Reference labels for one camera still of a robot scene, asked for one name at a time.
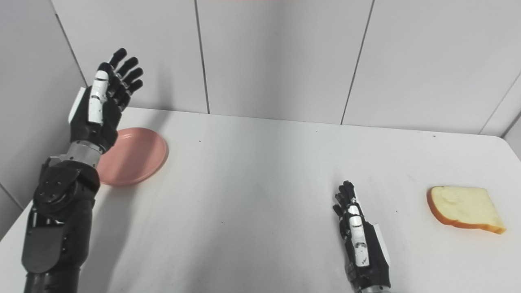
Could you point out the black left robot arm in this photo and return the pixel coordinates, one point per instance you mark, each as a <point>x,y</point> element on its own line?
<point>57,228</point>

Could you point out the slice of white bread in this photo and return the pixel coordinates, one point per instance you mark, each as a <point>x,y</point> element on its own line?
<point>464,205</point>

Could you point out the pink round plate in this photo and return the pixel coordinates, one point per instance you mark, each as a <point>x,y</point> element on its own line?
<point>136,156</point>

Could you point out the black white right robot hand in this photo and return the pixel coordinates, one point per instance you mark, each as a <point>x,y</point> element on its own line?
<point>376,264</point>

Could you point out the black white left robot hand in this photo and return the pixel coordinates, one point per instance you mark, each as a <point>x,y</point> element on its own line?
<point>87,130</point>

